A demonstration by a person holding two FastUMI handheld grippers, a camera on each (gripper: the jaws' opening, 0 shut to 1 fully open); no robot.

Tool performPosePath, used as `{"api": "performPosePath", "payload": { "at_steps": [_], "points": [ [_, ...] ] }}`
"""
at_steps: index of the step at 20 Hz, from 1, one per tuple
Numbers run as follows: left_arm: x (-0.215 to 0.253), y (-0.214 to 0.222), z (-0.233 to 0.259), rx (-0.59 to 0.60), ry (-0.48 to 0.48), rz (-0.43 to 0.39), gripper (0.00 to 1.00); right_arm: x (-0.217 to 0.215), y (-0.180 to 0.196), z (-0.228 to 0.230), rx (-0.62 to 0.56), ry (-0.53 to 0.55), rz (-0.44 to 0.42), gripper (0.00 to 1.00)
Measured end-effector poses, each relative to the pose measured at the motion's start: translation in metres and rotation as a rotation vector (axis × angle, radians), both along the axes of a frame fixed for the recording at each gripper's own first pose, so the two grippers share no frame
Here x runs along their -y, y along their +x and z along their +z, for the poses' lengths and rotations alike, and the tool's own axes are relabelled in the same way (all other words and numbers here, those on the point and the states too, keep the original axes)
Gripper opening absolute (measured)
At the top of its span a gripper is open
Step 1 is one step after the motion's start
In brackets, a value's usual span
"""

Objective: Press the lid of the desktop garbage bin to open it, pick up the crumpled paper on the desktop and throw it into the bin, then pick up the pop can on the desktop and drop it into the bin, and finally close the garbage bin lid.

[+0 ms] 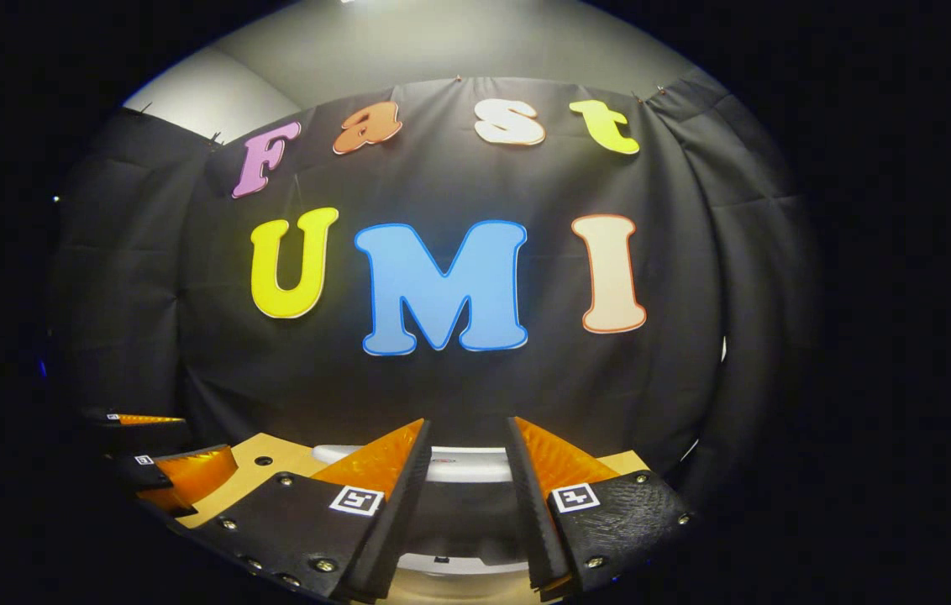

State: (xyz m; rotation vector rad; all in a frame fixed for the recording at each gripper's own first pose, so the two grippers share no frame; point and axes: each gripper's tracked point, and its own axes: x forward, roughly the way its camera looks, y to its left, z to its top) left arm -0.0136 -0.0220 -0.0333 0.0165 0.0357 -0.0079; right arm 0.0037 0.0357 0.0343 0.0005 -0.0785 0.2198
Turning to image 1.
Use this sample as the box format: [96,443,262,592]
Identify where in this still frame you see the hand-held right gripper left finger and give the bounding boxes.
[190,418,434,604]

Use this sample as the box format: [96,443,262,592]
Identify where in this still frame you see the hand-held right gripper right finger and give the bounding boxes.
[506,415,695,602]

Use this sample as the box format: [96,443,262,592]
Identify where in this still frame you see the white desktop garbage bin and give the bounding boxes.
[310,444,535,581]

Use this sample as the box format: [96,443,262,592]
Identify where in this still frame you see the black backdrop cloth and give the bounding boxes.
[47,76,821,539]

